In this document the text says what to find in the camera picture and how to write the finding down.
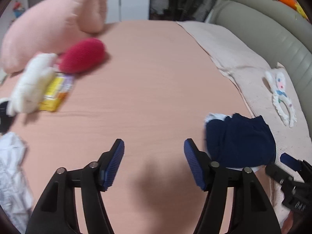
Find red plush toy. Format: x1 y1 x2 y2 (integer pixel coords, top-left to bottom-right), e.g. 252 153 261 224
57 37 106 74

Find person's right hand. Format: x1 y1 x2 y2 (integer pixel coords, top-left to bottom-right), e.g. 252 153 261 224
281 211 303 234

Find light patterned clothes pile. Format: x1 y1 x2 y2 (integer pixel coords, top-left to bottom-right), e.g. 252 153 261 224
1 132 33 233

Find grey padded headboard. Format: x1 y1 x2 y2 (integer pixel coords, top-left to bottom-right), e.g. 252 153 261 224
210 0 311 126

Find white bunny headband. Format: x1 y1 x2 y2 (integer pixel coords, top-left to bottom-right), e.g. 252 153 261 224
264 71 297 128

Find beige knitted blanket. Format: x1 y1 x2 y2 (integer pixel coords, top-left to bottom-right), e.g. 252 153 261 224
175 20 312 225

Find large pink pillow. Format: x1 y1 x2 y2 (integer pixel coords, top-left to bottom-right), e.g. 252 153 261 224
1 0 107 74

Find folded white garment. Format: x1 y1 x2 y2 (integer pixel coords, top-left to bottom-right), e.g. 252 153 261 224
204 113 261 172

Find white plush toy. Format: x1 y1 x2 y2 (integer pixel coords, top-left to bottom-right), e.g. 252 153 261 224
6 53 58 117

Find navy shorts with white stripes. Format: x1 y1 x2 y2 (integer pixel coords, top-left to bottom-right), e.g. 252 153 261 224
205 113 276 168

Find orange and yellow toy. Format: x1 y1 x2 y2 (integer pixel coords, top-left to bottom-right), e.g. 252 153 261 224
277 0 309 20

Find pink bed sheet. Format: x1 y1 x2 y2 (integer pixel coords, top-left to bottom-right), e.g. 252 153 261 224
0 20 288 234

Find black and white plush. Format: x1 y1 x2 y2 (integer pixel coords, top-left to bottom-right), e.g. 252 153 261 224
0 98 17 135

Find yellow snack packet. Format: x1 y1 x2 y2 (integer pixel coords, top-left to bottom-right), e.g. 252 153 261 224
39 72 74 112

